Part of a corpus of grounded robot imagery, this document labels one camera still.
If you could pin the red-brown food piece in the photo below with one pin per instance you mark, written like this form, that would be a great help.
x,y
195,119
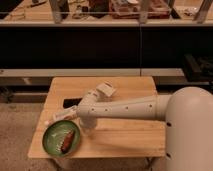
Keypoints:
x,y
67,142

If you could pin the red tray on workbench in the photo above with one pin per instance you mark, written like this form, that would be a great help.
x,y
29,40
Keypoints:
x,y
130,9

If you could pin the white tube bottle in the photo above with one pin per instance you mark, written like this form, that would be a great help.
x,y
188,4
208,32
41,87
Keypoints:
x,y
66,114

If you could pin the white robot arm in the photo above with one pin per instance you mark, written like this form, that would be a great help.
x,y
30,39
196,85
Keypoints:
x,y
188,117

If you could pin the black equipment on right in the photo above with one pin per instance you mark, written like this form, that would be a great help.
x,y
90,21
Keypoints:
x,y
198,69

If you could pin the long workbench shelf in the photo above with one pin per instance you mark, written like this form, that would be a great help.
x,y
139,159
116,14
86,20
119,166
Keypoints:
x,y
62,12

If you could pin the green ceramic bowl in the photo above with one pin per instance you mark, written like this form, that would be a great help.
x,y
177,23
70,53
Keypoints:
x,y
54,136

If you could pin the wooden folding table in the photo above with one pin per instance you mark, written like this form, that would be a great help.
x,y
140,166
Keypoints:
x,y
112,137

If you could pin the black rectangular phone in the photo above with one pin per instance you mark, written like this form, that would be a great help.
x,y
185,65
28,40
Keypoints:
x,y
71,102

